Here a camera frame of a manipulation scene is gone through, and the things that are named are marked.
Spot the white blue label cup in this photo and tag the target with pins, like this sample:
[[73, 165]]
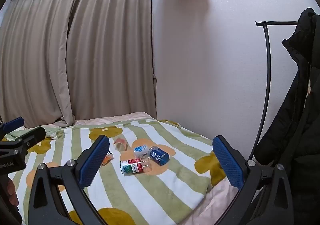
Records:
[[140, 150]]

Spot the beige curtain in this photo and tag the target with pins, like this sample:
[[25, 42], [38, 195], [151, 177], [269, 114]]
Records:
[[110, 47], [37, 52]]

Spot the green striped flower blanket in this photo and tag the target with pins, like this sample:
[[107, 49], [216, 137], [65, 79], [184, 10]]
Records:
[[175, 177]]

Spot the orange label clear cup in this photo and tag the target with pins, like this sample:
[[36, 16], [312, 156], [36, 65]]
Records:
[[108, 158]]

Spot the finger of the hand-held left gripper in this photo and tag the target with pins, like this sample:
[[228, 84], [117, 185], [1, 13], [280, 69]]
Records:
[[13, 124], [31, 137]]

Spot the dark blue label cup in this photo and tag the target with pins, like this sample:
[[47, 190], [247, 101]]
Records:
[[158, 156]]

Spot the black clothes rack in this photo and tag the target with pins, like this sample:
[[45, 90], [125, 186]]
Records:
[[269, 64]]

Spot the person's left hand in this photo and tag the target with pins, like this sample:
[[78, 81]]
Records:
[[12, 191]]

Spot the pink label clear cup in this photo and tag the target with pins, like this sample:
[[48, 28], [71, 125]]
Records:
[[121, 143]]

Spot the red green label clear cup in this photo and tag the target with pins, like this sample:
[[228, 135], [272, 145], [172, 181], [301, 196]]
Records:
[[132, 166]]

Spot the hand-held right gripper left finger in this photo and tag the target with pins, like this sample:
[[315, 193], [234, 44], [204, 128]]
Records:
[[95, 161]]

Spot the black padded jacket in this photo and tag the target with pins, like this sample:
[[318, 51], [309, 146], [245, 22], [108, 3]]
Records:
[[295, 127]]

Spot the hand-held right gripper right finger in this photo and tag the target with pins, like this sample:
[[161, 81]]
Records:
[[228, 163]]

